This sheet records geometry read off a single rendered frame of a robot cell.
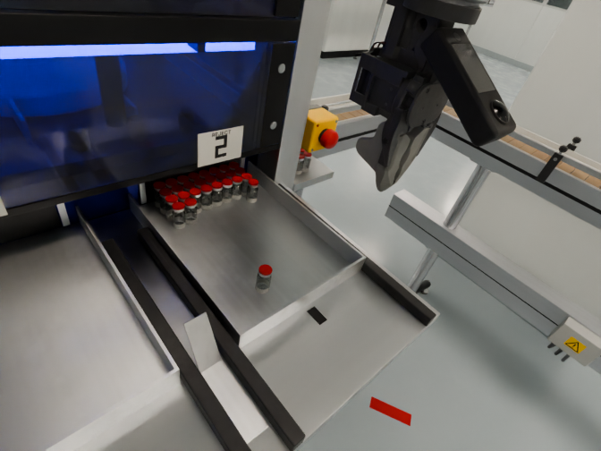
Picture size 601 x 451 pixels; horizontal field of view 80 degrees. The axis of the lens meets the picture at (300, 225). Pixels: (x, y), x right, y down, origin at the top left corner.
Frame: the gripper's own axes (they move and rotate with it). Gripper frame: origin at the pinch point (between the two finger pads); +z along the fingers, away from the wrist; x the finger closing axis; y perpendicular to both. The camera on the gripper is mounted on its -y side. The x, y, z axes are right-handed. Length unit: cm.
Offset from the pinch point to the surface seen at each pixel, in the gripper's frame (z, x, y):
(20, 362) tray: 21.3, 41.3, 14.3
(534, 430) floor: 110, -88, -55
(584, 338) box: 55, -80, -40
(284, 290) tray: 21.3, 8.3, 5.6
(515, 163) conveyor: 20, -82, 4
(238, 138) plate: 6.6, 3.7, 27.5
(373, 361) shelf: 21.5, 5.6, -11.0
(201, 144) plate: 6.3, 10.6, 27.5
